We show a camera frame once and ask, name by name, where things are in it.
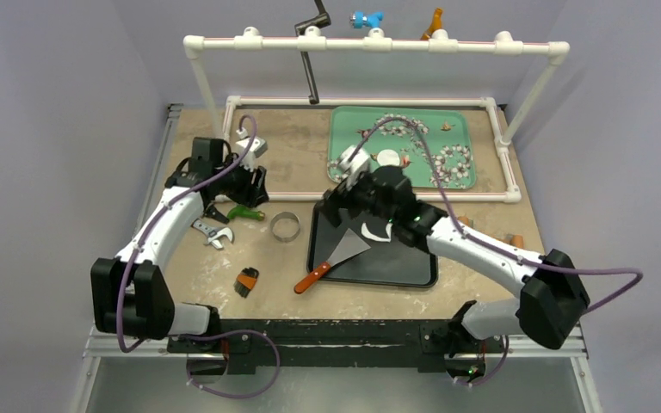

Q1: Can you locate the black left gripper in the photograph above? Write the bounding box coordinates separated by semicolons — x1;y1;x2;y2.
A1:
213;154;267;207

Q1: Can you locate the white dough scrap strip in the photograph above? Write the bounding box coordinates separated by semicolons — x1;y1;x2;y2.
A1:
361;222;392;243

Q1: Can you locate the round metal cutter ring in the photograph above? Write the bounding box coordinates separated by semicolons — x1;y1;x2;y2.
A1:
269;212;302;244

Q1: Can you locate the metal scraper orange handle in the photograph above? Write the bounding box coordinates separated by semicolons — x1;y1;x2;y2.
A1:
293;229;371;294

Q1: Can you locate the black baking tray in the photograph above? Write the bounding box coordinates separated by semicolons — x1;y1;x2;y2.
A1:
306;210;438;288

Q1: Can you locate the wooden double-ended rolling pin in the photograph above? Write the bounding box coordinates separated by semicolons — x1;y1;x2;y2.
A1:
457;216;525;249

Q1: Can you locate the white dough ball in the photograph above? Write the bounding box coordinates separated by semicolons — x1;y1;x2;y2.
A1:
376;149;402;166

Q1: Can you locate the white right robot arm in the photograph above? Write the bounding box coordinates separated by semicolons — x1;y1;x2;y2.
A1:
314;166;590;350

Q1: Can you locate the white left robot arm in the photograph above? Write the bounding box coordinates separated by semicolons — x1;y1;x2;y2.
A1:
90;137;269;352

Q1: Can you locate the small orange black brush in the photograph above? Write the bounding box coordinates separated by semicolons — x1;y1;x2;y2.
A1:
234;267;260;298

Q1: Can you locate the green floral tray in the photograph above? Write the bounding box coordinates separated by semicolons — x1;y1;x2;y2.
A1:
327;106;477;189

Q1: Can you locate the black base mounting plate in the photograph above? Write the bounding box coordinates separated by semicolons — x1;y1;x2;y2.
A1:
167;319;503;378

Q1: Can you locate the blue plastic toy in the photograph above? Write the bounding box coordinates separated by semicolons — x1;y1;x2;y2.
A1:
349;10;384;29

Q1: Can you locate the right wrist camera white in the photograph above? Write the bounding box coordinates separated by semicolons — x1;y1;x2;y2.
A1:
337;145;371;188

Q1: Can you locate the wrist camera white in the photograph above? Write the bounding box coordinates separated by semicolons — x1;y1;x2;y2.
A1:
234;128;268;171
337;145;371;188

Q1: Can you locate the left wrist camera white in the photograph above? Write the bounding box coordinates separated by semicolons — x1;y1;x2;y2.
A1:
234;128;268;171

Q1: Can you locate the red handled adjustable wrench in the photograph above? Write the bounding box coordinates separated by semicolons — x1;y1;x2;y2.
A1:
191;219;234;250

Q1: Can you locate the white PVC pipe frame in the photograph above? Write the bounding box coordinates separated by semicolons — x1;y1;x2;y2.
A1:
182;26;571;203

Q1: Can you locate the black hanging crank handle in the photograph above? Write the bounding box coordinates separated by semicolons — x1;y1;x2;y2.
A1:
293;0;333;106

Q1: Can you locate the aluminium rail frame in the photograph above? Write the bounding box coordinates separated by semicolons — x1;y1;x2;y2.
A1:
90;126;591;386

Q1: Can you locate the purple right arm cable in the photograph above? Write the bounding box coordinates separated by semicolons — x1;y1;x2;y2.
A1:
346;116;646;389

